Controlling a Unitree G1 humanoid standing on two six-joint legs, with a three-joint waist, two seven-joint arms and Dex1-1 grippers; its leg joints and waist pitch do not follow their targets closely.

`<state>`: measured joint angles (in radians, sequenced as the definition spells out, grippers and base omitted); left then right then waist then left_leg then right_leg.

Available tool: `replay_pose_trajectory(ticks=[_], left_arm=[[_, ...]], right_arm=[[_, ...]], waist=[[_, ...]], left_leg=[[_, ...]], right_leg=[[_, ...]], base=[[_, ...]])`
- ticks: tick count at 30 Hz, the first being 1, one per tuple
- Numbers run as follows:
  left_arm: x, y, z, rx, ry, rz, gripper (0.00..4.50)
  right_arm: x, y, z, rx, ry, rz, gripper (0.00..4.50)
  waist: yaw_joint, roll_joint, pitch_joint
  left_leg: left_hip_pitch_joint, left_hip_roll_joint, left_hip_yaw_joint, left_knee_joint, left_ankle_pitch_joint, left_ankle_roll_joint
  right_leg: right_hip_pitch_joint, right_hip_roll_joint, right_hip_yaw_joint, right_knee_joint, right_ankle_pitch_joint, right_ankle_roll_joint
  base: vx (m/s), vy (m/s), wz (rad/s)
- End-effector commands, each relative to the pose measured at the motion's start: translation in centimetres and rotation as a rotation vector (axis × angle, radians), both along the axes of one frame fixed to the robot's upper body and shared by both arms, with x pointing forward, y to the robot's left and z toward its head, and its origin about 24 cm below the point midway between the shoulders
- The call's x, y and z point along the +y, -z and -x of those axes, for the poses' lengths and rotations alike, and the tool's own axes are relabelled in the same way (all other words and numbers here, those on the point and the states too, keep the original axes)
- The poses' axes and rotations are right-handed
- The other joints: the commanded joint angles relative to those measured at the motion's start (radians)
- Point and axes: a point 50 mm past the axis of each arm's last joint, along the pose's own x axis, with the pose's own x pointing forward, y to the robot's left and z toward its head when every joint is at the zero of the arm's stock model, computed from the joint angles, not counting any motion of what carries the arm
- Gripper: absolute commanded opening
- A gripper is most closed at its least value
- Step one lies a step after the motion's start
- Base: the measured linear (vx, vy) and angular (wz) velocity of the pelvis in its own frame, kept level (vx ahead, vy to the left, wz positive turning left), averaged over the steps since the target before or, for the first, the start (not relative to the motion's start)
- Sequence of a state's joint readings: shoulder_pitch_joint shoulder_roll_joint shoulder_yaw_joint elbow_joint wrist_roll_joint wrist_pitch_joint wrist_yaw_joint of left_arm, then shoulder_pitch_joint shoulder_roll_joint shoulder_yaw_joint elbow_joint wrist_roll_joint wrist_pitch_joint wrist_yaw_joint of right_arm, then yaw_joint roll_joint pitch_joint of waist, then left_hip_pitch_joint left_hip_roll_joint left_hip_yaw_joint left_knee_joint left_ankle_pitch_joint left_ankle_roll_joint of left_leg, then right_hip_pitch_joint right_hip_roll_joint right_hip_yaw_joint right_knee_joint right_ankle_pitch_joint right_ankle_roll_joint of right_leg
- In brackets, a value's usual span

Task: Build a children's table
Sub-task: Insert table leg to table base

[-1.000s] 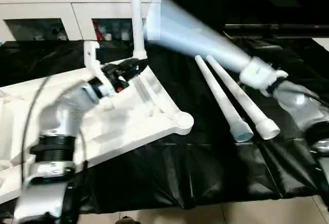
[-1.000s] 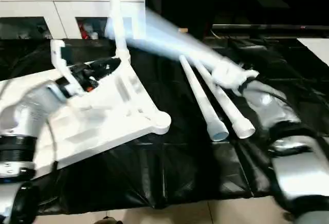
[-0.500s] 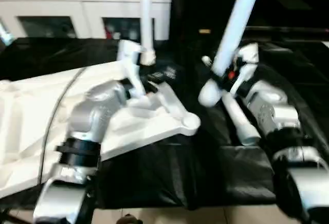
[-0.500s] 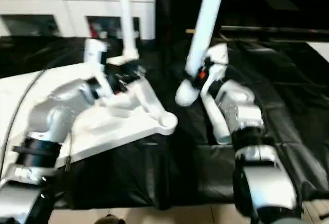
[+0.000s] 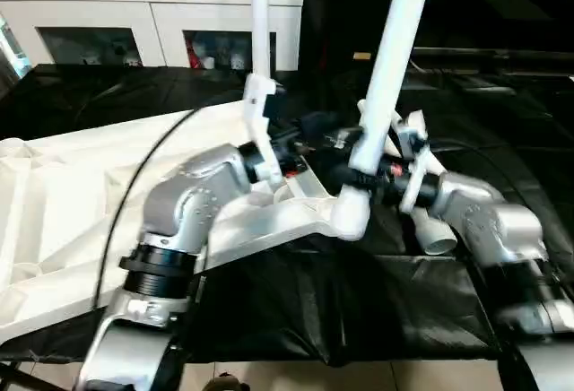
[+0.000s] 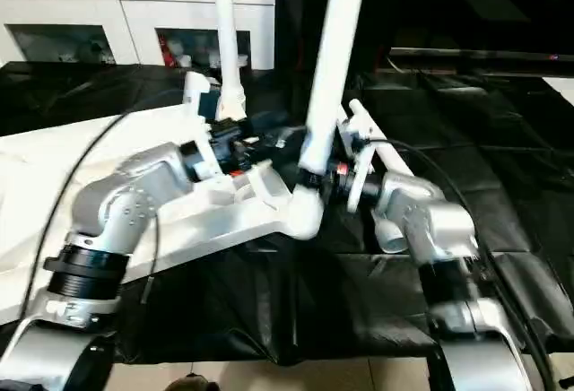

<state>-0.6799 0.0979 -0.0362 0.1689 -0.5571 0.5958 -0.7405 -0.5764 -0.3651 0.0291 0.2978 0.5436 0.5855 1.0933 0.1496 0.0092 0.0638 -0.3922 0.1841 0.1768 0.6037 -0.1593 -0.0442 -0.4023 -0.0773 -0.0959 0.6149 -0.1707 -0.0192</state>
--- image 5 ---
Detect white glass-door cabinet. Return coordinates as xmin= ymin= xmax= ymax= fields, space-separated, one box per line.
xmin=0 ymin=0 xmax=304 ymax=73

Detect black plastic table mat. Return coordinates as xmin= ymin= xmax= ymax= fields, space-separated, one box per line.
xmin=0 ymin=64 xmax=574 ymax=363

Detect white plastic table top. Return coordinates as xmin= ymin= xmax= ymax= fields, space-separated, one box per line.
xmin=0 ymin=100 xmax=372 ymax=343

